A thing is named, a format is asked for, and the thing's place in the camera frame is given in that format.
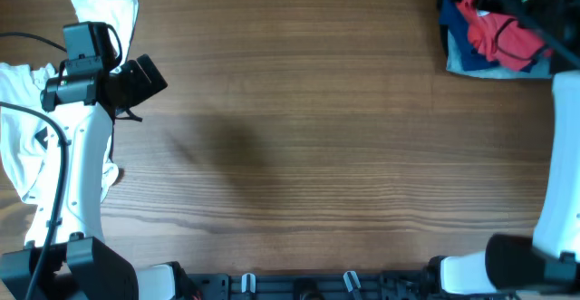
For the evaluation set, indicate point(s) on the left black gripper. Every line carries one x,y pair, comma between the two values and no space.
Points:
144,88

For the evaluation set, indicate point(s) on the red t-shirt white print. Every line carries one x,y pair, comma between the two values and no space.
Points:
500,38

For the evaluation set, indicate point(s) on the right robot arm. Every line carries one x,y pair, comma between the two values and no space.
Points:
547,262

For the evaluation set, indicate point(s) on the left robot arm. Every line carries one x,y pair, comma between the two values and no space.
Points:
64,255

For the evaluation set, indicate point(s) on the white t-shirt black logo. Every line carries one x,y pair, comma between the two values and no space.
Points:
24,137

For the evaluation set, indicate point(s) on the folded navy blue shirt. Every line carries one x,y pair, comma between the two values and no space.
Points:
471,60

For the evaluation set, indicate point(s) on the folded light grey garment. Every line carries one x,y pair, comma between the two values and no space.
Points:
454,65

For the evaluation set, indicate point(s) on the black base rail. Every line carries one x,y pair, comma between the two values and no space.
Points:
350,285

